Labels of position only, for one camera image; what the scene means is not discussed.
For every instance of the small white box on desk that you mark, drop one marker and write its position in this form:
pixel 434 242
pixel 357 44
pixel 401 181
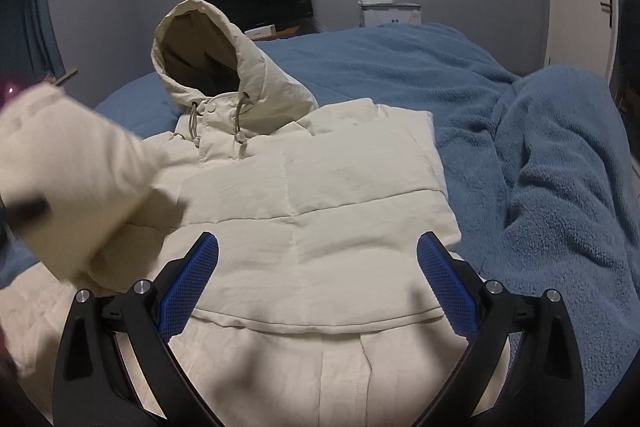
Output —
pixel 261 32

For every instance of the white box under router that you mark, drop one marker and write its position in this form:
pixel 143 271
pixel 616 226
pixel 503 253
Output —
pixel 393 13

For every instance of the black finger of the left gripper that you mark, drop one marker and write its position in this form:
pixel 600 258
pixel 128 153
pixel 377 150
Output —
pixel 23 212

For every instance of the cream hooded puffer jacket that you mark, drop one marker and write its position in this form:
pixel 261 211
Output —
pixel 317 313

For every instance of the black door handle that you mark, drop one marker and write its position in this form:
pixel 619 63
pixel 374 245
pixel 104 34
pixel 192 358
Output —
pixel 607 8

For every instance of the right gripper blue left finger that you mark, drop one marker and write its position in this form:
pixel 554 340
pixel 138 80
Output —
pixel 92 386

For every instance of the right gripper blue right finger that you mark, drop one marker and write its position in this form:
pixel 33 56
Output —
pixel 543 387

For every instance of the teal curtain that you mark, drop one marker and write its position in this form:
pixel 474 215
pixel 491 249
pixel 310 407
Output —
pixel 29 50

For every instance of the blue fleece blanket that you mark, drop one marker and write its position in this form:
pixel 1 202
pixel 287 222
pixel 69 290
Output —
pixel 538 170

